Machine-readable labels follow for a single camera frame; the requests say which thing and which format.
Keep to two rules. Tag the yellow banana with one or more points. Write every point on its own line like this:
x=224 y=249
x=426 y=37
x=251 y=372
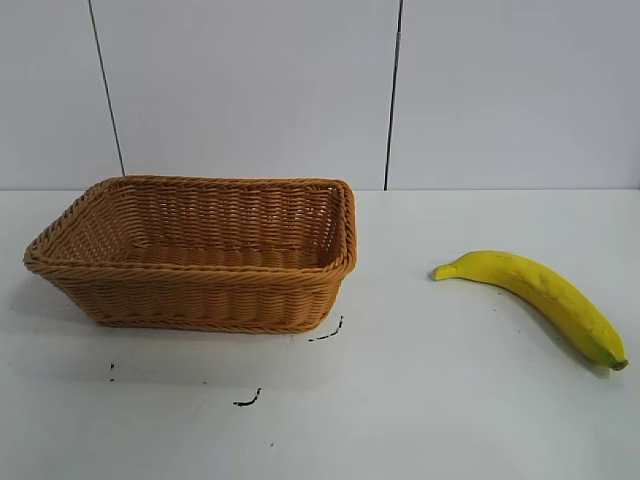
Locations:
x=540 y=290

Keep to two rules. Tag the brown woven wicker basket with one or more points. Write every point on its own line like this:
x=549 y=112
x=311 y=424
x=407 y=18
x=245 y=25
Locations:
x=200 y=295

